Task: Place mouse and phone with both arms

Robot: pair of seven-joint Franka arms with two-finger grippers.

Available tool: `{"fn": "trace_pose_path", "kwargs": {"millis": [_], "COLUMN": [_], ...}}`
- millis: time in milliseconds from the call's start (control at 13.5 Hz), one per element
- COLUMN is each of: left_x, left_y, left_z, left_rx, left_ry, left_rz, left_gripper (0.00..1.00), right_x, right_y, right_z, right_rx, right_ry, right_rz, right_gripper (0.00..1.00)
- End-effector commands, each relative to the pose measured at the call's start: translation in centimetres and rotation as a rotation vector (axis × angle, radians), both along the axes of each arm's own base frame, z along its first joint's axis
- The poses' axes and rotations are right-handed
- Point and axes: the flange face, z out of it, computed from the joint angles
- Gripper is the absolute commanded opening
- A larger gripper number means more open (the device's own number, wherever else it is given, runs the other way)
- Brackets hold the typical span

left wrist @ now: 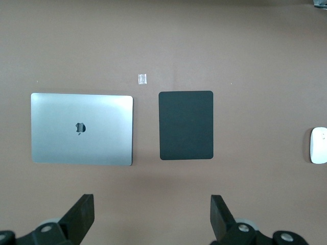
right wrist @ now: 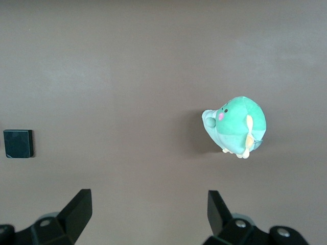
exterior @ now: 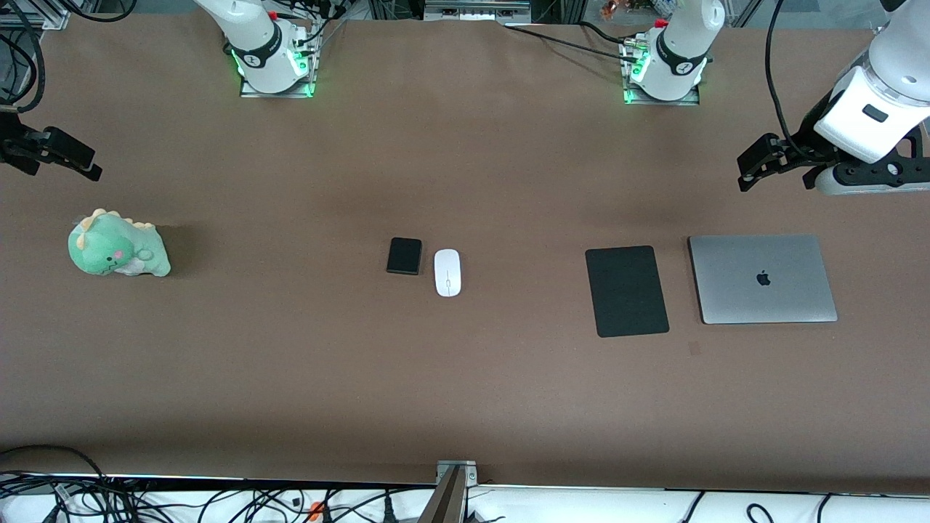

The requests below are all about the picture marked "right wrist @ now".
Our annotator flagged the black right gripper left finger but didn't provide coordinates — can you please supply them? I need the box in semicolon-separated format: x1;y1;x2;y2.
0;188;93;245

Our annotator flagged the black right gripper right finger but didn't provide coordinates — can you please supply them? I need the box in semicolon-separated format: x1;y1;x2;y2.
203;190;310;245

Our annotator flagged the black phone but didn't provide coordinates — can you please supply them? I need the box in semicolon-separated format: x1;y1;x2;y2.
3;129;34;159

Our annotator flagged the green dinosaur plush toy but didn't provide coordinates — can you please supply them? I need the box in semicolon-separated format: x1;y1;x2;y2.
201;96;266;159

